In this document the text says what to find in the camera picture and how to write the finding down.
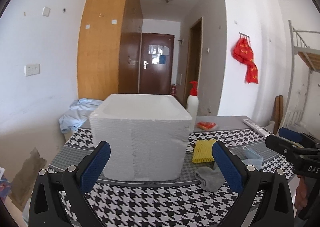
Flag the blue face mask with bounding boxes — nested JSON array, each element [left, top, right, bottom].
[[241, 146, 264, 170]]

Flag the grey sock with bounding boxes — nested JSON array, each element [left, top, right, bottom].
[[195, 164, 225, 193]]

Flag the yellow foam fruit net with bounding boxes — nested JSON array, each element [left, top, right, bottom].
[[192, 139, 216, 164]]

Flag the person right hand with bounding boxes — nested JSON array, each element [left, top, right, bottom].
[[295, 175, 308, 211]]

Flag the leaning wooden boards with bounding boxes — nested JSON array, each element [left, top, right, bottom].
[[273, 95, 284, 135]]

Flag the white remote control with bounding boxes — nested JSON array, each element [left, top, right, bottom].
[[242, 119, 270, 138]]

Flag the metal bunk bed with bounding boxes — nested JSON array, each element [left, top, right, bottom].
[[281, 20, 319, 137]]

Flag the red snack packet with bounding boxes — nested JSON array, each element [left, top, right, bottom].
[[196, 121, 216, 130]]

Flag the light blue crumpled cloth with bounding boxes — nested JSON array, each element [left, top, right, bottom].
[[59, 98, 103, 134]]

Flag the red hanging bags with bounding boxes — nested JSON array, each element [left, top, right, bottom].
[[232, 37, 259, 84]]

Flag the white styrofoam box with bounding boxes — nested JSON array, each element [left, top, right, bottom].
[[89, 94, 192, 181]]

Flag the red fire extinguisher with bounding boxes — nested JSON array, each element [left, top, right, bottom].
[[171, 84, 176, 96]]

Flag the dark brown entrance door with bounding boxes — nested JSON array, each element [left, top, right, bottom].
[[139, 33, 175, 95]]

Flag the wooden wardrobe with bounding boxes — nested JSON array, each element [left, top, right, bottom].
[[77, 0, 143, 100]]

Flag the wall hook rack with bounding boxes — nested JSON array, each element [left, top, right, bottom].
[[239, 32, 250, 42]]

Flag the white wall switch pair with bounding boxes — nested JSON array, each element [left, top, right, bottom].
[[24, 64, 40, 77]]

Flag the white wall socket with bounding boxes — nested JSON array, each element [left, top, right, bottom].
[[42, 7, 50, 17]]

